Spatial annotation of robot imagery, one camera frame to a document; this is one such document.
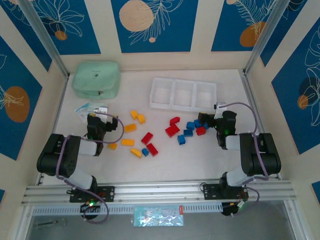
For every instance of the small red lego brick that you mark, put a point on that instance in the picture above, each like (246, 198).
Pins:
(200, 130)

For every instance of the small yellow lego brick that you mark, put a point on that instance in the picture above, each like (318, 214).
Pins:
(92, 115)
(112, 146)

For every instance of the long yellow lego brick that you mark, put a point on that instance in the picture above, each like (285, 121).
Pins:
(130, 128)
(127, 142)

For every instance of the yellow curved lego brick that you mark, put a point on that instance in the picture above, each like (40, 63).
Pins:
(136, 152)
(141, 118)

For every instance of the red curved lego brick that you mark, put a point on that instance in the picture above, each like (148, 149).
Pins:
(174, 120)

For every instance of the large red lego brick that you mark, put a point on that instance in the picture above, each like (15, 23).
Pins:
(172, 130)

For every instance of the small blue lego brick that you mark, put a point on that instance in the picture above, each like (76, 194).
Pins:
(145, 151)

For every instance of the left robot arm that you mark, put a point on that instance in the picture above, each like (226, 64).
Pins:
(47, 155)

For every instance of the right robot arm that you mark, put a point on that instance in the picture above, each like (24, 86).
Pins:
(265, 155)

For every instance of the blue white plastic packet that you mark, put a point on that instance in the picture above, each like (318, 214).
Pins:
(82, 111)

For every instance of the clear white plastic packet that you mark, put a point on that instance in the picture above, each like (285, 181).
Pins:
(97, 104)

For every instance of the white three-compartment tray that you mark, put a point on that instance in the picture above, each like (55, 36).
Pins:
(183, 96)

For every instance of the mint green zip pouch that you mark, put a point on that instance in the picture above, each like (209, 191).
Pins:
(96, 77)

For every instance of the black electronics module with LED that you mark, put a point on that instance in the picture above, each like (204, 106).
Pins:
(228, 210)
(90, 208)

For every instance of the holographic foil packet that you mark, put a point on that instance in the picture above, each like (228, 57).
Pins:
(157, 216)

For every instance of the metal key tool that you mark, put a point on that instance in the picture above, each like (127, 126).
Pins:
(47, 223)

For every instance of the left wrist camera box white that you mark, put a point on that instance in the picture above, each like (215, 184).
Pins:
(102, 110)

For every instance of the aluminium side rail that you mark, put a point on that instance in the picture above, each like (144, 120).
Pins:
(250, 87)
(59, 110)

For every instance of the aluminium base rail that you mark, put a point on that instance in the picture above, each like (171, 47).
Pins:
(160, 192)

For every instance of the aluminium frame post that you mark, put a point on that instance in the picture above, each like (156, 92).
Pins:
(265, 37)
(45, 37)

